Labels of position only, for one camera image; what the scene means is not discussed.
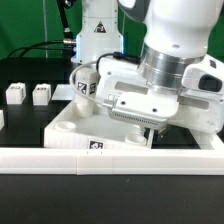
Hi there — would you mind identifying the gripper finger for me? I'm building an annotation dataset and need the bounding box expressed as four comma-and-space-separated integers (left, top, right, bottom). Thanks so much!
147, 129, 154, 147

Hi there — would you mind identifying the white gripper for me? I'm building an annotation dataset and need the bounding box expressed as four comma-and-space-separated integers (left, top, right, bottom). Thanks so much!
96, 55, 224, 133

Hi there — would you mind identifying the white square table top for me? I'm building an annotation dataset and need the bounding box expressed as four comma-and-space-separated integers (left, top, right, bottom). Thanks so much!
44, 102, 151, 150

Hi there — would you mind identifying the white L-shaped fence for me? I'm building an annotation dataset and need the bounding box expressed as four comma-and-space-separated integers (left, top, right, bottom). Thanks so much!
0, 135, 224, 175

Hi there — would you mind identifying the white sheet with markers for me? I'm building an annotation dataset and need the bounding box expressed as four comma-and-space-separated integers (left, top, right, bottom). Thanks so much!
52, 84, 75, 101

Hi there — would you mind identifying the white block at left edge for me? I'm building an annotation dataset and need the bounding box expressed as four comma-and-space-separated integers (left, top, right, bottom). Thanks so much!
0, 110, 4, 131

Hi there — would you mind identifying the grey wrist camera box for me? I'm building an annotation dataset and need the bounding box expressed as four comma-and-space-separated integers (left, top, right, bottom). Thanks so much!
103, 92, 179, 130

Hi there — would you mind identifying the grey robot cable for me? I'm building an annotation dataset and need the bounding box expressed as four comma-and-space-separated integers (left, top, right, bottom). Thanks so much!
68, 51, 141, 98

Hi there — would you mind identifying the black cable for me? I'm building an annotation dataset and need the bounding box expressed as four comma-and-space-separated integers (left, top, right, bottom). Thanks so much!
6, 38, 78, 59

